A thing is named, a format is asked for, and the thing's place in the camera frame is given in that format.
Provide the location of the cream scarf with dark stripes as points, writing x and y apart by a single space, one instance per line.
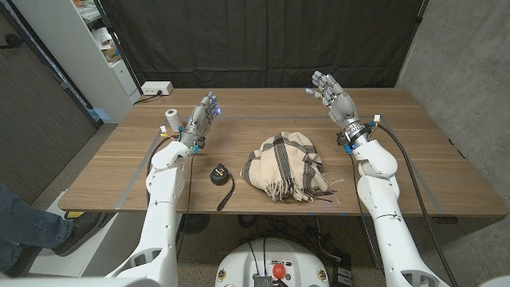
279 163

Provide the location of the cardboard box on shelf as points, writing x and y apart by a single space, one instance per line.
111 53

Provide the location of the white storage cabinet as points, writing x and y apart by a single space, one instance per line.
75 60

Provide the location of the white thread spool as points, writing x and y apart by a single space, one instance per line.
174 119

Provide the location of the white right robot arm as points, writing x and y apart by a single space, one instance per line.
382 199

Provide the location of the grey tape strip on table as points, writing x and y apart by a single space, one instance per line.
137 171
426 179

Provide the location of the black fabric backdrop curtain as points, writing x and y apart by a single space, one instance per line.
259 40

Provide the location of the white robot torso base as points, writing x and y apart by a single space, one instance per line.
247 263

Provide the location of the red emergency stop button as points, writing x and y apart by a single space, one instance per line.
279 271

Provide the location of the white power strip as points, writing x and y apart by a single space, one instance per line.
156 87

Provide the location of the black floor power strip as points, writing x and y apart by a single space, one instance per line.
342 271

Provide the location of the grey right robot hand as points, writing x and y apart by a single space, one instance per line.
342 105

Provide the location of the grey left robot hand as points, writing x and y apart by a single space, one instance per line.
199 123

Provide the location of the dark wooden door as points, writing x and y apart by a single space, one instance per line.
36 119

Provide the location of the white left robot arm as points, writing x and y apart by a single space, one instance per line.
161 223

